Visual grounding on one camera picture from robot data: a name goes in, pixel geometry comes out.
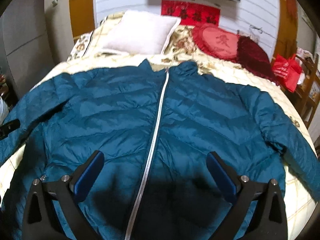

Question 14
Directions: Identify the blue quilted down jacket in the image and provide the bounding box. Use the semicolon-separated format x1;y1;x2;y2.
0;59;320;240

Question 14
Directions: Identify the floral cream bed sheet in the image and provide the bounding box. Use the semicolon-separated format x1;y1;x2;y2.
0;11;318;240

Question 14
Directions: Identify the grey refrigerator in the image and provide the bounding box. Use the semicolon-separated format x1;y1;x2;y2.
1;0;55;98

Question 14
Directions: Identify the wooden shelf rack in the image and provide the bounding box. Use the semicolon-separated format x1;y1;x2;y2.
293;54;319;128

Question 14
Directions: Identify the red shopping bag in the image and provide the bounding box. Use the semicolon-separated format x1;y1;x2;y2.
272;54;302;93

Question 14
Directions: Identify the white square pillow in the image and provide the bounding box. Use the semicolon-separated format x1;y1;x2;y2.
103;10;181;55

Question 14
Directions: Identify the dark red velvet pillow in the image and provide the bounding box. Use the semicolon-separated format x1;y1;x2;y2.
237;36;279;85

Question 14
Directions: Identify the red heart-shaped pillow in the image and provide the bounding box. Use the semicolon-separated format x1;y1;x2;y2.
192;23;239;62

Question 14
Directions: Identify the red banner with black characters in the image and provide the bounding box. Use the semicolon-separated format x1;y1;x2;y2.
161;0;220;26

